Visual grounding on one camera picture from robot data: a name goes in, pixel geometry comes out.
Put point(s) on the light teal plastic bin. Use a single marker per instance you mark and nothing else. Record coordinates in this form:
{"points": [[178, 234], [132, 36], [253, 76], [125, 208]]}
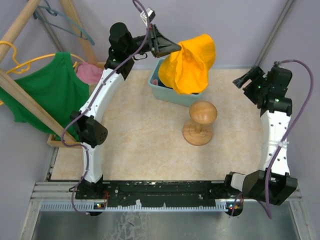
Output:
{"points": [[169, 95]]}

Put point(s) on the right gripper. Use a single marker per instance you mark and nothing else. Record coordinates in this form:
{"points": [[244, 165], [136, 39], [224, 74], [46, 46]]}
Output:
{"points": [[255, 74]]}

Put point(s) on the dark blue bucket hat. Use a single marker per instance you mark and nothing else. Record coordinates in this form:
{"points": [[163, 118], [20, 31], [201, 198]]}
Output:
{"points": [[164, 86]]}

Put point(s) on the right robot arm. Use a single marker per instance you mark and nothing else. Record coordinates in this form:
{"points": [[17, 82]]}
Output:
{"points": [[272, 180]]}

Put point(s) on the yellow hanger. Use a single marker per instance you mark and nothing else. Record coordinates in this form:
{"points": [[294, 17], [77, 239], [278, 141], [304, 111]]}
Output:
{"points": [[21, 68]]}

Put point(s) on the aluminium rail frame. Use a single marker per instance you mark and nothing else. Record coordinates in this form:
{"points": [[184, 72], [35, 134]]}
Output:
{"points": [[59, 196]]}

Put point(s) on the wooden hat stand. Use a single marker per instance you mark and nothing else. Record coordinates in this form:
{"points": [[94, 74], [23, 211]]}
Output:
{"points": [[198, 131]]}

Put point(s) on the wooden clothes rack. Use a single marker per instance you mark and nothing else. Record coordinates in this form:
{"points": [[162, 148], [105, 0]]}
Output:
{"points": [[12, 88]]}

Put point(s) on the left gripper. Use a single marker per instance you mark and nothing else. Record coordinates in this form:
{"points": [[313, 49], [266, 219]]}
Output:
{"points": [[162, 45]]}

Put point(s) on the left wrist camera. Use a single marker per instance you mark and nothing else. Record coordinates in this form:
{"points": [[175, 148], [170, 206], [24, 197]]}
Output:
{"points": [[148, 16]]}

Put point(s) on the orange bucket hat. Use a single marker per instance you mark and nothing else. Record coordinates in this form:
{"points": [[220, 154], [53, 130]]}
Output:
{"points": [[187, 71]]}

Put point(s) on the green shirt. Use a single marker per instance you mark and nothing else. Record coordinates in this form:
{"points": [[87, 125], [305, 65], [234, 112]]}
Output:
{"points": [[55, 87]]}

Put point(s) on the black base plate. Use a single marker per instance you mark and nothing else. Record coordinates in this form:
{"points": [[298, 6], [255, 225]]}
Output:
{"points": [[181, 194]]}

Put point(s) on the pink cloth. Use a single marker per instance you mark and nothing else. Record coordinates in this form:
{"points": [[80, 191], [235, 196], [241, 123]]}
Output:
{"points": [[89, 73]]}

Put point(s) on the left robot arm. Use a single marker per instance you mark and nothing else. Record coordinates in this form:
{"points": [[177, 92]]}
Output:
{"points": [[87, 122]]}

